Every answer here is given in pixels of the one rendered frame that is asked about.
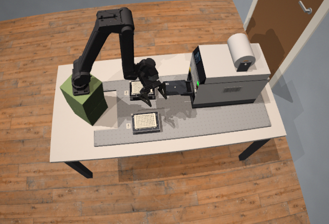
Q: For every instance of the black rectangular frame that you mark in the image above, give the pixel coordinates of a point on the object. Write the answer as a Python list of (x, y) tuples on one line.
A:
[(135, 96)]

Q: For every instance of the white cylinder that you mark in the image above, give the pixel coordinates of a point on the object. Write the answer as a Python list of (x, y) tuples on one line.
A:
[(240, 49)]

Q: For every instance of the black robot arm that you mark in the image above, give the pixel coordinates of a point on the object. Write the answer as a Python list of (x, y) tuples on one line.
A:
[(115, 21)]

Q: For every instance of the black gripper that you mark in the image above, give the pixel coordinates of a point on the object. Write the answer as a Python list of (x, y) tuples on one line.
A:
[(146, 89)]

